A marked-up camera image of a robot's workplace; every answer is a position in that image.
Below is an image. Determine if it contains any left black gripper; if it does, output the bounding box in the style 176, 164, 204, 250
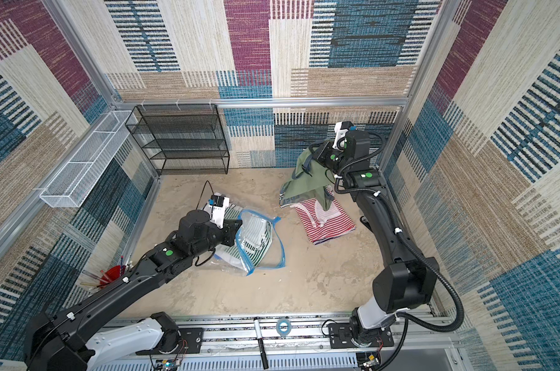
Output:
190, 219, 244, 262

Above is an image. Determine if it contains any clear vacuum bag blue zipper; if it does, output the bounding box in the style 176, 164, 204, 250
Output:
203, 204, 286, 277

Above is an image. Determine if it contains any red white striped tank top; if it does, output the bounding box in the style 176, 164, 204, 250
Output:
289, 187, 356, 245

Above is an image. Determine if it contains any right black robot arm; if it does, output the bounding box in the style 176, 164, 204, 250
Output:
309, 130, 465, 345

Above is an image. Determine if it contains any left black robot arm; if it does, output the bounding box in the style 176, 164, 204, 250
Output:
24, 210, 242, 370

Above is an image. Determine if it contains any green white striped garment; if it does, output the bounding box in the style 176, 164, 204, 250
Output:
215, 204, 272, 275

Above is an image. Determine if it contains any black marker pen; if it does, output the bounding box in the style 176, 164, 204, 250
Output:
254, 318, 269, 370

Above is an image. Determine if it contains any blue tape roll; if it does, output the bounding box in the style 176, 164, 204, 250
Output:
275, 318, 292, 338

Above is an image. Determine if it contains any red pencil cup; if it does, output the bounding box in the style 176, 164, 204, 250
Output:
77, 264, 132, 290

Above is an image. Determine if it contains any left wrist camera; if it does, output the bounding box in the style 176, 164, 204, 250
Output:
203, 193, 230, 229

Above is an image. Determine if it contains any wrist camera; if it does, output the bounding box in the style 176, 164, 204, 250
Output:
203, 193, 230, 229
333, 122, 357, 150

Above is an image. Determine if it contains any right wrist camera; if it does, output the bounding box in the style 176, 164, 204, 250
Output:
333, 122, 357, 150

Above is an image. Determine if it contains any black wire mesh shelf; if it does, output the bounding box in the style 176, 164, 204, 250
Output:
125, 104, 230, 176

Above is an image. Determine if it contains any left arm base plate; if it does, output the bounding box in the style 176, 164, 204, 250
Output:
136, 328, 204, 357

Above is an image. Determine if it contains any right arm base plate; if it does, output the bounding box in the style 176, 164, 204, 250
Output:
323, 322, 394, 349

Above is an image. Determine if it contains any white wire mesh basket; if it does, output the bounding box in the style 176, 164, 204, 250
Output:
40, 111, 131, 208

